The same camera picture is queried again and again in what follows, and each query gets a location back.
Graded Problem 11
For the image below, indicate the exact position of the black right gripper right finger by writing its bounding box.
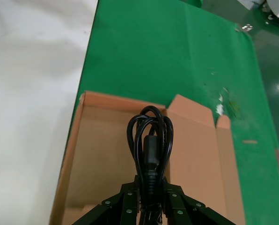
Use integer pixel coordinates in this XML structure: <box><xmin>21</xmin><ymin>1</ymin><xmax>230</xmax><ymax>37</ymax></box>
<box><xmin>162</xmin><ymin>178</ymin><xmax>227</xmax><ymax>225</ymax></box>

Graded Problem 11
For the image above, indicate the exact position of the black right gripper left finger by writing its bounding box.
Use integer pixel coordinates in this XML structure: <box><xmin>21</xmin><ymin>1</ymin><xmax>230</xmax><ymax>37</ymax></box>
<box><xmin>73</xmin><ymin>175</ymin><xmax>140</xmax><ymax>225</ymax></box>

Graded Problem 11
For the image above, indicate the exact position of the black power cable bundle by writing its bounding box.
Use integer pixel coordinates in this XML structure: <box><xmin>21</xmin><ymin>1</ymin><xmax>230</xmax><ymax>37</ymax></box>
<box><xmin>127</xmin><ymin>105</ymin><xmax>174</xmax><ymax>225</ymax></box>

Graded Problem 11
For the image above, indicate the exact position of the open cardboard box with holes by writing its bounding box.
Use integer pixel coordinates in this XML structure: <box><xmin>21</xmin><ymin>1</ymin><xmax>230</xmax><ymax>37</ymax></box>
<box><xmin>49</xmin><ymin>90</ymin><xmax>247</xmax><ymax>225</ymax></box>

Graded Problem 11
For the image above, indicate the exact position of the white table cloth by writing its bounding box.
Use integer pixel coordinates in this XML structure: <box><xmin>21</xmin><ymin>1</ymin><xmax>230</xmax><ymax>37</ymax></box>
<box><xmin>0</xmin><ymin>0</ymin><xmax>99</xmax><ymax>225</ymax></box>

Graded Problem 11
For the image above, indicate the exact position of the green table cloth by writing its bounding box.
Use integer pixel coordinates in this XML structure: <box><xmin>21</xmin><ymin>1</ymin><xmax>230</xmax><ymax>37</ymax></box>
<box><xmin>76</xmin><ymin>0</ymin><xmax>279</xmax><ymax>225</ymax></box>

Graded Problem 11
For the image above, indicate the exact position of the clear tape piece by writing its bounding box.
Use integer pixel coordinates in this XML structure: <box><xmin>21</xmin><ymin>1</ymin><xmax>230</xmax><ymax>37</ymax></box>
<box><xmin>234</xmin><ymin>23</ymin><xmax>254</xmax><ymax>33</ymax></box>

